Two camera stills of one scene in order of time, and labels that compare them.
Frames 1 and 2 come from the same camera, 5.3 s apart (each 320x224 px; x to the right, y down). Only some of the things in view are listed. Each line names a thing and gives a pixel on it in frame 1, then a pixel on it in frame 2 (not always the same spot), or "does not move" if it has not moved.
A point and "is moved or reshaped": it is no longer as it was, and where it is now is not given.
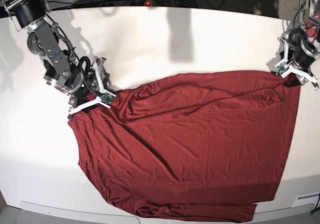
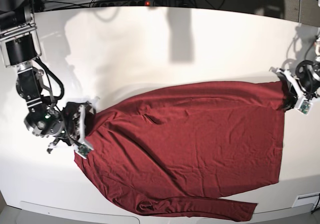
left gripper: x=80 y=101 → x=73 y=133
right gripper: x=298 y=56 → x=300 y=100
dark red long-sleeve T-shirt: x=205 y=146 is moved or reshaped
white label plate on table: x=306 y=199 does not move
